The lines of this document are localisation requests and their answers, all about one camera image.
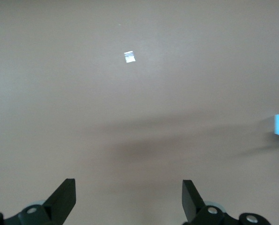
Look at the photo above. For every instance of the small clear tape patch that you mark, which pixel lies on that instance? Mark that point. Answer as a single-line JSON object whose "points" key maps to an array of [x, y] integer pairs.
{"points": [[129, 57]]}

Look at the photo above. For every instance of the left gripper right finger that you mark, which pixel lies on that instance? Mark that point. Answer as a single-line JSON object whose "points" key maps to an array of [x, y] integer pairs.
{"points": [[193, 206]]}

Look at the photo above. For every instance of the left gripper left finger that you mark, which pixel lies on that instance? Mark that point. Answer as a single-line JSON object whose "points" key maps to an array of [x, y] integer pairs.
{"points": [[60, 201]]}

